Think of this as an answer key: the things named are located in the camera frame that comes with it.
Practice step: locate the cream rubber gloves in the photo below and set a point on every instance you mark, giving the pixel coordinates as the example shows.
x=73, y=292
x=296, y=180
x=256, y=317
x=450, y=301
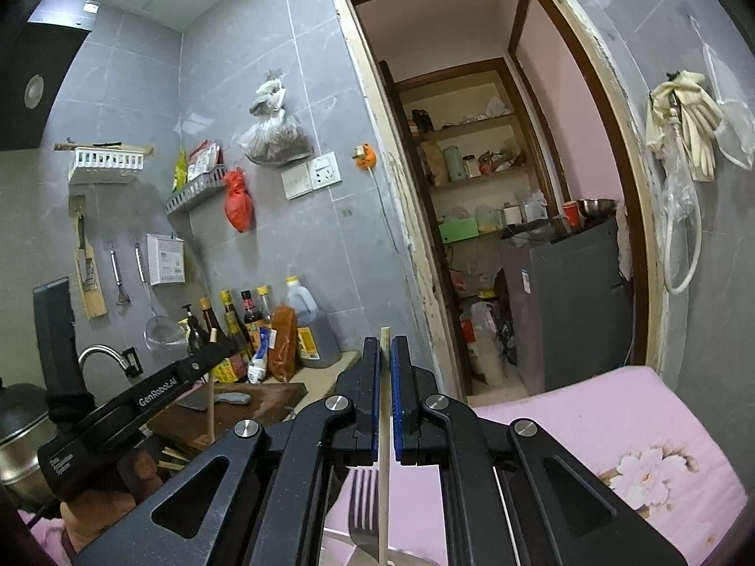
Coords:
x=699, y=116

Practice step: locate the wooden chopstick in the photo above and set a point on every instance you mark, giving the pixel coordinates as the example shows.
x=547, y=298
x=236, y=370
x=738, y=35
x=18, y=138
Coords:
x=385, y=448

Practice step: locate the large dark vinegar jug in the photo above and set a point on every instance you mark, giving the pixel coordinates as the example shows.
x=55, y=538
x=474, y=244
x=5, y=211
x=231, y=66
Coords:
x=317, y=345

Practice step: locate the wooden pantry shelf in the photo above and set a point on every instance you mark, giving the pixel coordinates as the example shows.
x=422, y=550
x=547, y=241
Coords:
x=477, y=147

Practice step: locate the silver fork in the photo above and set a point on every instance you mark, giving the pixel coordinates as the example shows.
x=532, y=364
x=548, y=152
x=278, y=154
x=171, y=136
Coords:
x=363, y=512

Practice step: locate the green box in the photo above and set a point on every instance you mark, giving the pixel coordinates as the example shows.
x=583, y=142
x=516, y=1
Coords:
x=459, y=229

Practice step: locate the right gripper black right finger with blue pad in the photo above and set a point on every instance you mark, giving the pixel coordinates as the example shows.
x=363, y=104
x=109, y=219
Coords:
x=512, y=494

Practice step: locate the wooden cutting board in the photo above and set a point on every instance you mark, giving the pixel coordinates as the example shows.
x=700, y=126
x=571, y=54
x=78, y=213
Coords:
x=186, y=422

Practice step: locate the hanging metal peeler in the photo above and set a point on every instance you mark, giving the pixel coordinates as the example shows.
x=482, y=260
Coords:
x=122, y=296

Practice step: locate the dark soy sauce bottle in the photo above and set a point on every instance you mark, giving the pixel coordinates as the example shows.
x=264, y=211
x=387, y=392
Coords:
x=211, y=321

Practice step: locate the wooden board hanging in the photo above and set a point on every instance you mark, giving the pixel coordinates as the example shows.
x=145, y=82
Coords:
x=85, y=262

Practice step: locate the red plastic bag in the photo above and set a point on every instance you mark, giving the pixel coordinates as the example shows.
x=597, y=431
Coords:
x=238, y=205

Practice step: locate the orange wall hook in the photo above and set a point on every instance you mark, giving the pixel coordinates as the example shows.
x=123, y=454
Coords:
x=364, y=157

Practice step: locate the left hand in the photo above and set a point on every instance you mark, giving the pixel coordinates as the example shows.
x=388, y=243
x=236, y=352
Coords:
x=91, y=513

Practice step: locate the dark grey cabinet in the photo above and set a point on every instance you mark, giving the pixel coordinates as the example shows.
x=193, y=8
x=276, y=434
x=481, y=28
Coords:
x=572, y=311

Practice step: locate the clear bag of dried goods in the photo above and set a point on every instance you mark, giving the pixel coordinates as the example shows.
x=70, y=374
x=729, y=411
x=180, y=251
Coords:
x=276, y=137

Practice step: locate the pink floral towel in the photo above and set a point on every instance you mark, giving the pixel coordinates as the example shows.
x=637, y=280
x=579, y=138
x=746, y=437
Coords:
x=627, y=427

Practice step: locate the chrome faucet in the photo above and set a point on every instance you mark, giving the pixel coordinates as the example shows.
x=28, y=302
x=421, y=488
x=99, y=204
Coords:
x=127, y=360

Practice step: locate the brown sauce pouch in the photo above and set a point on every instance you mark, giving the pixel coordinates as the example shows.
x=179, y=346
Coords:
x=282, y=358

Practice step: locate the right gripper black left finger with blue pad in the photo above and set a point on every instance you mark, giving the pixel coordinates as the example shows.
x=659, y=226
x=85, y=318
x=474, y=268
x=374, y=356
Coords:
x=258, y=496

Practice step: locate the white wall socket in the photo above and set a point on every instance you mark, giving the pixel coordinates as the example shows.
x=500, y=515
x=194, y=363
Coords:
x=310, y=175

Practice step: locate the white wall rack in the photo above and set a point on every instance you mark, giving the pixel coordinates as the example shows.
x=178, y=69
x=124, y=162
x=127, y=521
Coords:
x=104, y=163

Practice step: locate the steel pot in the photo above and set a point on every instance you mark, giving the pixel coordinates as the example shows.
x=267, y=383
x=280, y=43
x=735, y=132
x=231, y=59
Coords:
x=25, y=427

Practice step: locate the grey wall shelf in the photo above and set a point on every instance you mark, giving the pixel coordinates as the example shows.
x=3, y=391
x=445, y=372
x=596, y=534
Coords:
x=197, y=191

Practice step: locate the black range hood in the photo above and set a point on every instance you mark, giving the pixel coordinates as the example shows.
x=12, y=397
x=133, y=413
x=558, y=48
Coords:
x=31, y=78

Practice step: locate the white wall box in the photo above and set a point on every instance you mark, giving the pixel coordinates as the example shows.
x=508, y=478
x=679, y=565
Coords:
x=166, y=259

